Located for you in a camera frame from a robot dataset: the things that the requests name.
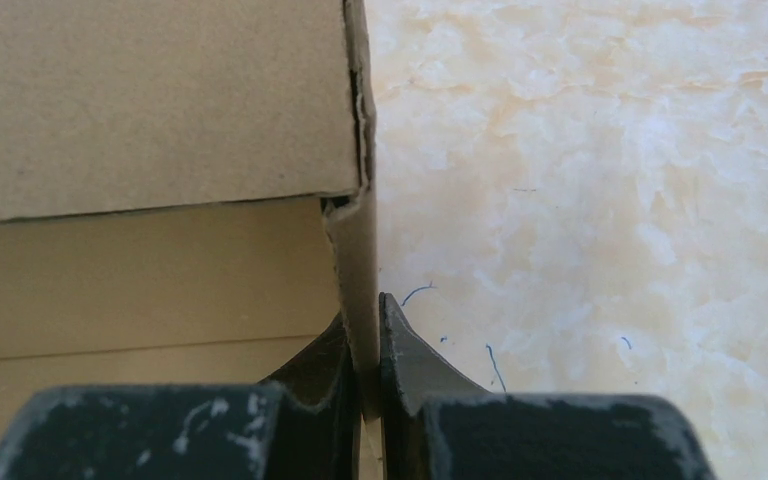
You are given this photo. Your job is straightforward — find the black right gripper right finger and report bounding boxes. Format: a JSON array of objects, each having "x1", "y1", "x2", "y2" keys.
[{"x1": 379, "y1": 294, "x2": 715, "y2": 479}]

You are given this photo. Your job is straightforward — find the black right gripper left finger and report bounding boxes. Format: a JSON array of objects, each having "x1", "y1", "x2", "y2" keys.
[{"x1": 0, "y1": 318, "x2": 361, "y2": 479}]

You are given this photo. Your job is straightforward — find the brown cardboard box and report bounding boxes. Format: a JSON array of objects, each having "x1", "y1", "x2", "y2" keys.
[{"x1": 0, "y1": 0, "x2": 385, "y2": 480}]

